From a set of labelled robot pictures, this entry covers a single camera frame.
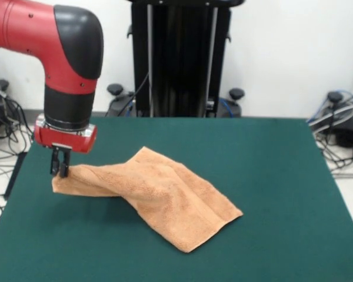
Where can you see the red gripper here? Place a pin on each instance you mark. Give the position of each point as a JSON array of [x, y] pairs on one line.
[[64, 139]]

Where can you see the tan terry towel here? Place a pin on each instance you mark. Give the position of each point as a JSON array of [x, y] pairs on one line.
[[170, 196]]

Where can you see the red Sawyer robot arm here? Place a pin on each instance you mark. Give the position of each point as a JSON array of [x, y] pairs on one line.
[[47, 35]]

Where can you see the dark green tablecloth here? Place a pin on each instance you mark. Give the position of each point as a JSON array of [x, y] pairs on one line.
[[267, 176]]

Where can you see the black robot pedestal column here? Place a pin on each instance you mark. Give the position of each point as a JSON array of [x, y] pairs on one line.
[[179, 58]]

